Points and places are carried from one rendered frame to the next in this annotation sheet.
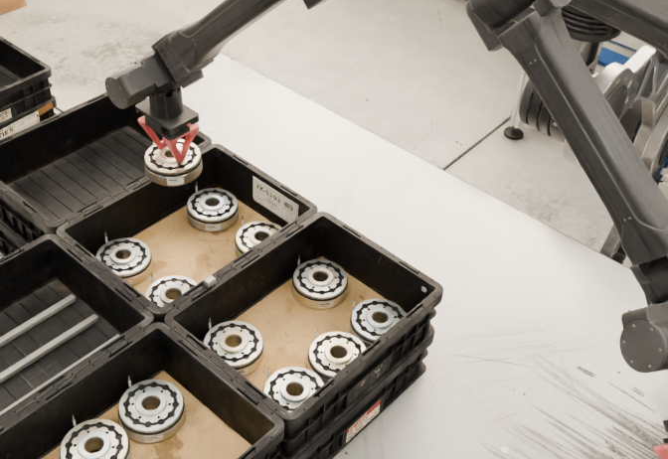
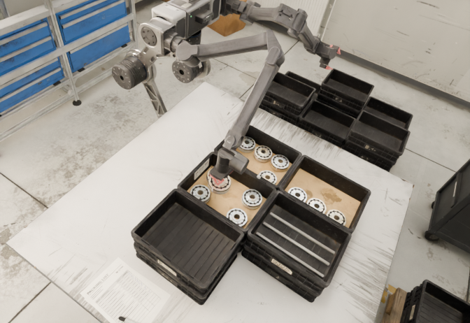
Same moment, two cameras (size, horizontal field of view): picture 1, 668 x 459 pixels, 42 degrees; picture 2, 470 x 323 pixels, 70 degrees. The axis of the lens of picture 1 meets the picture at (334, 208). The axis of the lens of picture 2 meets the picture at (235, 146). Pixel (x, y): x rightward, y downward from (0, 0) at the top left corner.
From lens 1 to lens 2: 1.88 m
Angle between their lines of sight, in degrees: 69
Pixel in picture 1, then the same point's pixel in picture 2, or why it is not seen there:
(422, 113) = not seen: outside the picture
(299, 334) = (252, 165)
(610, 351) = (219, 107)
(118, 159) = (165, 240)
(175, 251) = (223, 205)
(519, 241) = (174, 121)
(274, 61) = not seen: outside the picture
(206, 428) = (294, 184)
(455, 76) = not seen: outside the picture
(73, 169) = (175, 258)
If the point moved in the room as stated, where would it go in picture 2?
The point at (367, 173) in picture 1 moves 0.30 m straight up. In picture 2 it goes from (136, 162) to (131, 126)
